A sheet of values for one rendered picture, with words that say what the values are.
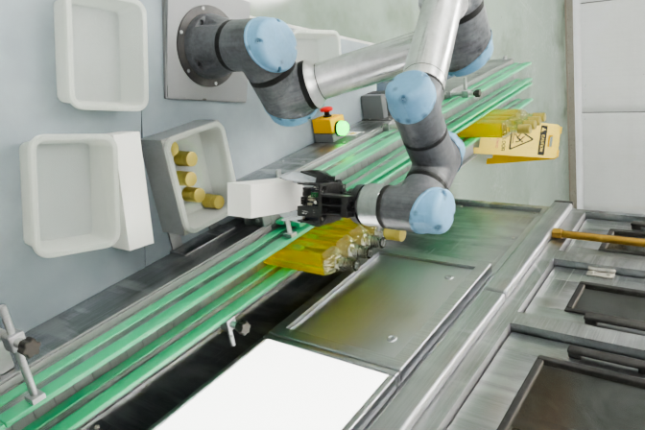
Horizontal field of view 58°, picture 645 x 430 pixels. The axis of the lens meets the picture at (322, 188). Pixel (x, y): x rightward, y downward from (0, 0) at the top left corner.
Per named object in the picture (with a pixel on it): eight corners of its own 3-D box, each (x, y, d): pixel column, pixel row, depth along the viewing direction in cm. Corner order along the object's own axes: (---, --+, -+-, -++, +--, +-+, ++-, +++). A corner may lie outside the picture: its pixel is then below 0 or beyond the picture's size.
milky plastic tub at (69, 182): (11, 254, 109) (35, 261, 103) (5, 133, 106) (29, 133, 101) (97, 240, 122) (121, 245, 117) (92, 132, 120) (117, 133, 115)
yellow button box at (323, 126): (314, 142, 177) (333, 142, 172) (309, 118, 174) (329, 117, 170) (326, 135, 182) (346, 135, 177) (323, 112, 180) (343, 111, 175)
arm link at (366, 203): (398, 182, 102) (397, 228, 103) (376, 180, 105) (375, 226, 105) (375, 185, 96) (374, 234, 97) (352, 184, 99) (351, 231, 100)
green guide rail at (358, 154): (270, 196, 143) (295, 199, 138) (269, 192, 142) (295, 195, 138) (513, 64, 272) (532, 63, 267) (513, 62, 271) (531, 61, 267)
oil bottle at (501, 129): (455, 137, 226) (528, 138, 209) (453, 123, 225) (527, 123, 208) (461, 133, 231) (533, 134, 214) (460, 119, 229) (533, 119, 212)
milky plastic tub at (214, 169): (163, 232, 134) (188, 237, 129) (138, 138, 127) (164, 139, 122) (217, 205, 147) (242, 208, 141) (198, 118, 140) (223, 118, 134)
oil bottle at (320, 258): (263, 264, 143) (333, 278, 130) (258, 244, 141) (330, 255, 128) (277, 254, 147) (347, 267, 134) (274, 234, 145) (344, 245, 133)
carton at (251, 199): (226, 182, 108) (250, 184, 105) (307, 175, 127) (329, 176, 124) (227, 215, 109) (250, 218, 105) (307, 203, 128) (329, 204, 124)
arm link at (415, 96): (474, -66, 114) (439, 94, 84) (485, -16, 121) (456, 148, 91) (418, -52, 120) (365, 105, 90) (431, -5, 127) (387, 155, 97)
